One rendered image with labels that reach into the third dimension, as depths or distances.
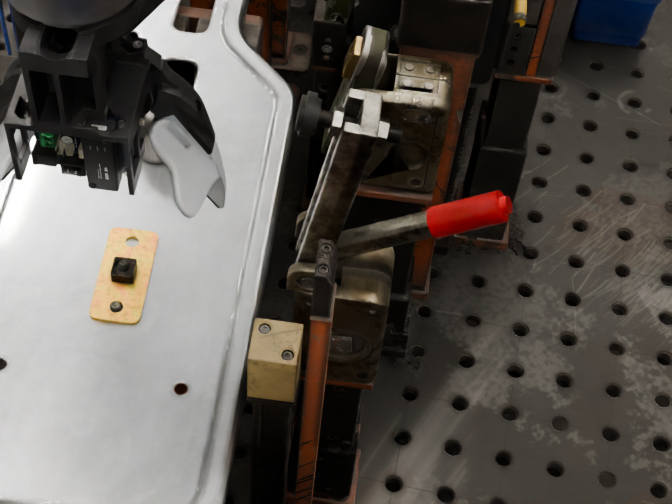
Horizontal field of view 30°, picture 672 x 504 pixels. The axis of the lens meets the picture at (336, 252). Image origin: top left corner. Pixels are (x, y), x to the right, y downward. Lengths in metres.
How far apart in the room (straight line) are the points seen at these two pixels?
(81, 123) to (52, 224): 0.28
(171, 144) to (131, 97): 0.07
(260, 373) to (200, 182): 0.14
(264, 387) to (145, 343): 0.10
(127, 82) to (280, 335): 0.21
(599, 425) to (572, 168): 0.33
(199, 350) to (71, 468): 0.13
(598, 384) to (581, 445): 0.07
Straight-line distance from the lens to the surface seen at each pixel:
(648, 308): 1.36
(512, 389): 1.27
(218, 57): 1.10
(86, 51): 0.67
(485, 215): 0.82
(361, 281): 0.89
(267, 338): 0.85
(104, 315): 0.93
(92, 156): 0.73
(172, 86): 0.77
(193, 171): 0.80
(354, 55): 0.97
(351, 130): 0.76
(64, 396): 0.91
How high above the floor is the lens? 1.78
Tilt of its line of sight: 54 degrees down
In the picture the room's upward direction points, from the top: 6 degrees clockwise
